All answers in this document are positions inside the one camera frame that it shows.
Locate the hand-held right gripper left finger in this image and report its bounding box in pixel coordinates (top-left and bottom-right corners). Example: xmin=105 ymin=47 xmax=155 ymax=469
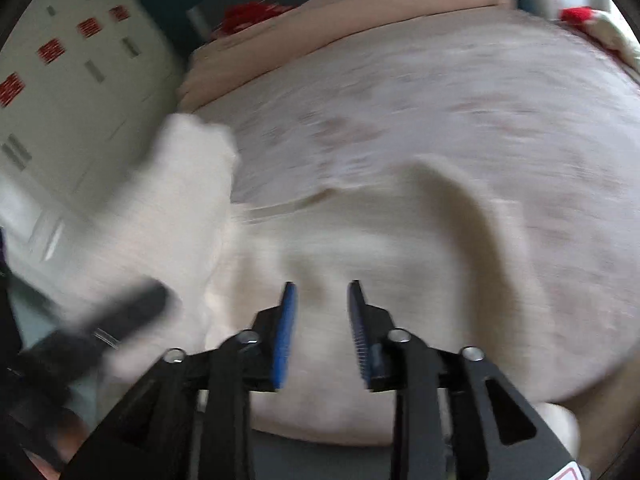
xmin=60 ymin=281 xmax=299 ymax=480

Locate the white wardrobe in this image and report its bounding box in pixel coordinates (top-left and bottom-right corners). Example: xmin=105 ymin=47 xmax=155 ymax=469
xmin=0 ymin=0 xmax=188 ymax=271

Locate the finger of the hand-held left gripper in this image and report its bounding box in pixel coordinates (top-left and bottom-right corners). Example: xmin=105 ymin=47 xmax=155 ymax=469
xmin=27 ymin=280 xmax=171 ymax=363

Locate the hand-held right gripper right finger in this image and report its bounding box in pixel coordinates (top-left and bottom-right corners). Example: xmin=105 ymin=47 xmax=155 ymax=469
xmin=347 ymin=280 xmax=593 ymax=480

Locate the cream sweater with black hearts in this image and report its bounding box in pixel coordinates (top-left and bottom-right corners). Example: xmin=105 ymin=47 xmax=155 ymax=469
xmin=60 ymin=112 xmax=558 ymax=448

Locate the pink duvet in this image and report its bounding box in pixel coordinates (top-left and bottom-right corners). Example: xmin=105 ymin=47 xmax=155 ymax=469
xmin=177 ymin=0 xmax=518 ymax=111

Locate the red and white cloth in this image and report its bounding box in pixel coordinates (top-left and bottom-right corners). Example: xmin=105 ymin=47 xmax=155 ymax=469
xmin=557 ymin=6 xmax=640 ymax=73

